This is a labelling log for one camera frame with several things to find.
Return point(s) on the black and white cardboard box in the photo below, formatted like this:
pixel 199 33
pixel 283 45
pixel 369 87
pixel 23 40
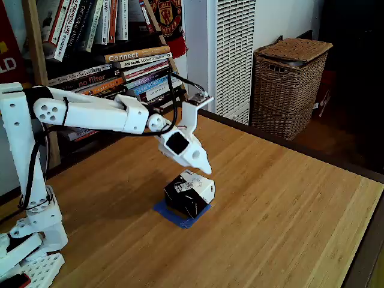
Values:
pixel 189 195

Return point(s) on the blue tape square target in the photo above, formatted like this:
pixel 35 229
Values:
pixel 177 219

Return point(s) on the dark brown book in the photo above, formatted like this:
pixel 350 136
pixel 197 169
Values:
pixel 162 100

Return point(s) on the light blue book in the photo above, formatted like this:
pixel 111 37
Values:
pixel 153 85

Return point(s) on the dark purple book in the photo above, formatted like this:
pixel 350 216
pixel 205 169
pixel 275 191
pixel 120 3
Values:
pixel 150 78

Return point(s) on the white red striped book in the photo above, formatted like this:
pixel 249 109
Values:
pixel 144 69

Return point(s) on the white Modern Romance book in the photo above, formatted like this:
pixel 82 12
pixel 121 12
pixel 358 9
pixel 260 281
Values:
pixel 144 61

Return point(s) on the white louvred heater unit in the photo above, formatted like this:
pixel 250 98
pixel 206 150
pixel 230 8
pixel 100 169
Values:
pixel 234 60

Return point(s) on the orange book black title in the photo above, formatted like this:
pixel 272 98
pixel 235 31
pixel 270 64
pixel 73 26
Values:
pixel 105 85

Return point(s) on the brown wicker laundry basket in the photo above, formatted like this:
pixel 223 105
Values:
pixel 285 99

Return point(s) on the orange Connect book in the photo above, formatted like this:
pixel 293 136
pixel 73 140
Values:
pixel 132 55

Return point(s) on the black no filter book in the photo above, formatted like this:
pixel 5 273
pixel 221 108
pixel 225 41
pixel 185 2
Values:
pixel 90 80

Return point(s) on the white book script title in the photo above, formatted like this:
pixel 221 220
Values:
pixel 78 75

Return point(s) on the red black football scarf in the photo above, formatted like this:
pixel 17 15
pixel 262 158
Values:
pixel 168 18

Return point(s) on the thin red book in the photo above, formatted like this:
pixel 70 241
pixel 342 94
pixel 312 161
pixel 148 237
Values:
pixel 147 16

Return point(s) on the wide white spine book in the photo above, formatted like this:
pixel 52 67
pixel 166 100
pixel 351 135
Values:
pixel 122 21

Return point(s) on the red bag white print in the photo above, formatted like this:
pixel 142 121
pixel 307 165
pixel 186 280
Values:
pixel 325 90

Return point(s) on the orange spine book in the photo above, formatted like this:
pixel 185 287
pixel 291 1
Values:
pixel 112 21

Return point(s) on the narrow white spine book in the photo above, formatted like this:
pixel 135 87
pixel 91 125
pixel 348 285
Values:
pixel 105 24

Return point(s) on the grey green spine book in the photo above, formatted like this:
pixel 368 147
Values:
pixel 93 27

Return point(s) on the black moral animal book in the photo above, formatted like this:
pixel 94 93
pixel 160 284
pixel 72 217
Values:
pixel 78 27

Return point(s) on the white financial life book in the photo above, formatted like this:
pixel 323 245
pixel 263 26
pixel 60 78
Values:
pixel 64 33

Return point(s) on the red spine book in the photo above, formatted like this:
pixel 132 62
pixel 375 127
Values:
pixel 57 21

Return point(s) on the wooden ladder bookshelf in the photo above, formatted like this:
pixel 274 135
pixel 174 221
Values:
pixel 33 45

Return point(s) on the red yellow banner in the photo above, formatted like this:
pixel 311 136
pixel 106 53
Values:
pixel 9 45

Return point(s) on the red black clamp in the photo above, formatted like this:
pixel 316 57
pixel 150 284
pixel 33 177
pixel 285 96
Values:
pixel 15 282

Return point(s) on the wrist camera on white bracket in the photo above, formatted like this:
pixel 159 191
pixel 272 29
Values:
pixel 189 115

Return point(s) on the white perforated base plate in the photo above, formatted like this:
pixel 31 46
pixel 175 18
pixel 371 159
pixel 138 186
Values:
pixel 42 270

